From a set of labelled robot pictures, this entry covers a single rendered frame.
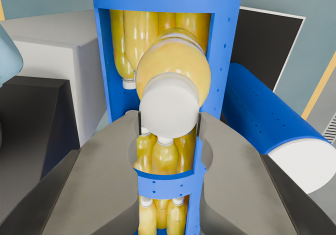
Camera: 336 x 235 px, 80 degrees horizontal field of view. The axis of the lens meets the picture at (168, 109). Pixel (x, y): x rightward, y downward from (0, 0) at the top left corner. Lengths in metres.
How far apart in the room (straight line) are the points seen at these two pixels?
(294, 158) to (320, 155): 0.08
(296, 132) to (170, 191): 0.49
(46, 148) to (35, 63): 0.18
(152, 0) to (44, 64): 0.27
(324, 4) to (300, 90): 0.64
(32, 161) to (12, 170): 0.03
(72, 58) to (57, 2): 1.28
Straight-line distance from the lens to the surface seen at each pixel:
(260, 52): 1.58
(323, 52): 1.99
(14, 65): 0.29
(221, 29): 0.37
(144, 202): 0.72
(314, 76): 2.03
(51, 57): 0.48
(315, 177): 0.93
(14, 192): 0.45
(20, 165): 0.44
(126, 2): 0.34
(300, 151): 0.81
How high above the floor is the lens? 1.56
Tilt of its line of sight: 62 degrees down
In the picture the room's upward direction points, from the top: 180 degrees counter-clockwise
